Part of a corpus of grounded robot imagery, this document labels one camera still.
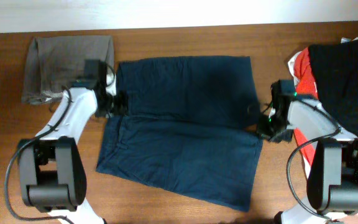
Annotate navy blue shorts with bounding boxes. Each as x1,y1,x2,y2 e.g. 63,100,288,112
96,56,263,212

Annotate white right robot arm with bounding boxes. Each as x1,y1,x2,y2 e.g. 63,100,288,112
257,80,358,223

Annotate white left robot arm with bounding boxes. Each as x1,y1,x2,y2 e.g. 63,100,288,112
11,60,127,223

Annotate red garment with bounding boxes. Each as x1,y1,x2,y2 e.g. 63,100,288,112
294,47,318,178

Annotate white patterned garment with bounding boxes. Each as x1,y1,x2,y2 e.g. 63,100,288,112
287,37,358,86

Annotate folded grey shorts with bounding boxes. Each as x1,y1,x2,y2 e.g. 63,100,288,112
21,35,114,105

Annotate black garment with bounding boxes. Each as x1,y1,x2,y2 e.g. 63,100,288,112
308,40,358,137

